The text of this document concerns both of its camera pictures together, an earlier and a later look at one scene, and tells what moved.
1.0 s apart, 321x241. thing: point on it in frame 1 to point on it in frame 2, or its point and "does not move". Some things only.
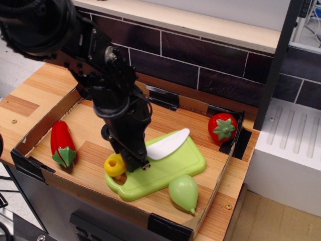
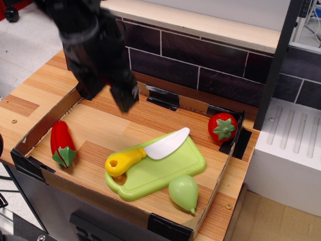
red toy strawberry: (222, 127) does not move
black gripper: (126, 122) to (95, 47)
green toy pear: (184, 190) does not move
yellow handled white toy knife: (116, 164) does not move
